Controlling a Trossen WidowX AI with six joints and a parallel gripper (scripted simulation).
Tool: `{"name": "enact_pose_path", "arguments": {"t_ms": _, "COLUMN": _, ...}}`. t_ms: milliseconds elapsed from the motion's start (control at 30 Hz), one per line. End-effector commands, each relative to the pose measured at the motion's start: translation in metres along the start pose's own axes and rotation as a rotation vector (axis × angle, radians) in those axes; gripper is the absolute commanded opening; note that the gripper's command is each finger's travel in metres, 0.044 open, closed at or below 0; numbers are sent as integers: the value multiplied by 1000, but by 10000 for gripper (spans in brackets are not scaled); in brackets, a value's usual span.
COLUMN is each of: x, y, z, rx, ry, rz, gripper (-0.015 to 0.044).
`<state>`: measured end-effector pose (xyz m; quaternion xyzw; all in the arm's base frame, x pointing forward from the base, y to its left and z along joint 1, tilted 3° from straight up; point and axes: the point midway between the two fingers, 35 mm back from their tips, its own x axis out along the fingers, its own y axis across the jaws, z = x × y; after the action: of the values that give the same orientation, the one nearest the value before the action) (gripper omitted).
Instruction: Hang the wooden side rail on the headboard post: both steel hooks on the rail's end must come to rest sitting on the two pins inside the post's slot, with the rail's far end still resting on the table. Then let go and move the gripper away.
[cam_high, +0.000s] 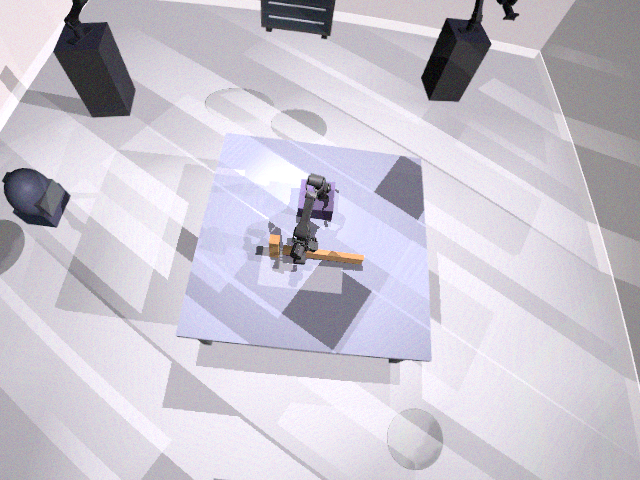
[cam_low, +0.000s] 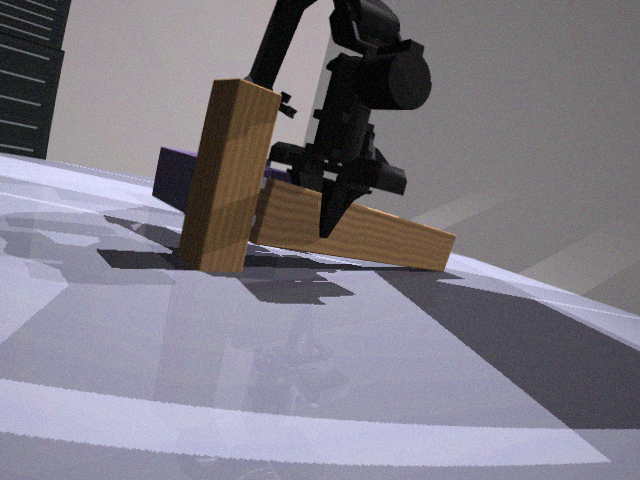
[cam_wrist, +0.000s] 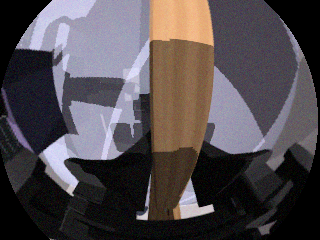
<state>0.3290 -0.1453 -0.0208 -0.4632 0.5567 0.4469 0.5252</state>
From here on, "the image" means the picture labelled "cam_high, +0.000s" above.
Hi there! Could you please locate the wooden post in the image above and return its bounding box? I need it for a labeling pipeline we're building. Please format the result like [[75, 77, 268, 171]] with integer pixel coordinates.
[[269, 234, 280, 258]]

